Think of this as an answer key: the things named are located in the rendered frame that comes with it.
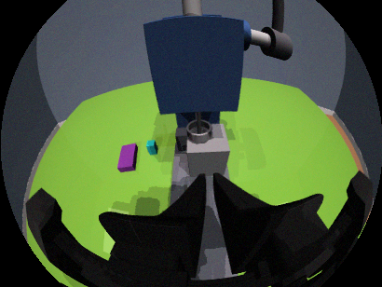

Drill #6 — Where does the small teal block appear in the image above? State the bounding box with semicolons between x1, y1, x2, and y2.
146;140;157;155

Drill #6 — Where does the purple rectangular block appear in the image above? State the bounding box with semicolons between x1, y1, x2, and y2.
116;143;139;172

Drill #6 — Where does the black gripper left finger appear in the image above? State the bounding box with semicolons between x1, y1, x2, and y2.
98;173;207;278

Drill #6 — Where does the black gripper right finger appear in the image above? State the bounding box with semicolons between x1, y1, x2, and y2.
213;173;323;275

